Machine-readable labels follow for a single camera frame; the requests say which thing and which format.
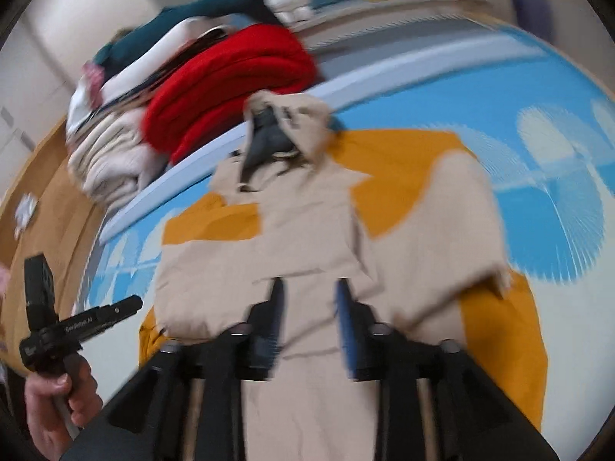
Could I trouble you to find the purple object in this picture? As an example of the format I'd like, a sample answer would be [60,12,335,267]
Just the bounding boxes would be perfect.
[508,0,554,42]

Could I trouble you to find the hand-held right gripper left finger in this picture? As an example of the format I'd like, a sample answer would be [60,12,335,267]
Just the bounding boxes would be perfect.
[62,279,286,461]

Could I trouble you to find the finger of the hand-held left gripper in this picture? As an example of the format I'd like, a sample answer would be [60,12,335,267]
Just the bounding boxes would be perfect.
[79,296,144,343]

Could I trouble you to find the cream knit sweater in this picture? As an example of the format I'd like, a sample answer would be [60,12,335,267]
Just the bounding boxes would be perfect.
[67,114,170,213]

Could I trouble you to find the white garment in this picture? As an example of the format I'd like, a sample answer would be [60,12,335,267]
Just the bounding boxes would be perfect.
[66,16,232,131]

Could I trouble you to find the red folded blanket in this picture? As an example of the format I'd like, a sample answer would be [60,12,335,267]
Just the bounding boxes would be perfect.
[143,24,319,165]

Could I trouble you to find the beige and yellow jacket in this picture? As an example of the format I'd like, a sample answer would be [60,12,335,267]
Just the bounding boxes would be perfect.
[138,91,549,461]

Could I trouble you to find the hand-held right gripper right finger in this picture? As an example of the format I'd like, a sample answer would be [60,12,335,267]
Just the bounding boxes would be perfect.
[334,279,560,461]

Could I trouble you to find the person's left hand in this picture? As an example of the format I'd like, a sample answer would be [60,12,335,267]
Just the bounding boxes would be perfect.
[24,354,99,453]

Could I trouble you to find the white plush toy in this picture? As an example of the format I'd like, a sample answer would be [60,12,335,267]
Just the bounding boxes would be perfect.
[263,0,314,23]

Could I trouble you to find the white crumpled paper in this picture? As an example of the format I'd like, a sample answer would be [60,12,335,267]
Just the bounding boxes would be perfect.
[12,193,40,239]

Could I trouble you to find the teal shark plush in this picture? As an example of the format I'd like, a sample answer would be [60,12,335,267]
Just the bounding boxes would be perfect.
[93,0,295,78]

